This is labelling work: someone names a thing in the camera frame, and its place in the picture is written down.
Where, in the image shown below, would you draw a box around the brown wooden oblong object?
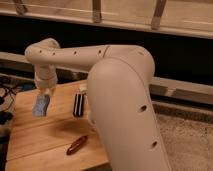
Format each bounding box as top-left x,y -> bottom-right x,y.
66,135 -> 88,155

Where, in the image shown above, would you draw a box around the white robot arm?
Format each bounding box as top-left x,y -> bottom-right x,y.
25,38 -> 172,171

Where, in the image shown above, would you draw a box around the black cables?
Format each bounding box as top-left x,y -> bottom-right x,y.
0,77 -> 21,134

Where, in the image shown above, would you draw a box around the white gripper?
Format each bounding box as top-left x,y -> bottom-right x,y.
34,77 -> 57,97

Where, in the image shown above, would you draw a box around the black striped rectangular block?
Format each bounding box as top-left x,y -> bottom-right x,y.
73,93 -> 85,117

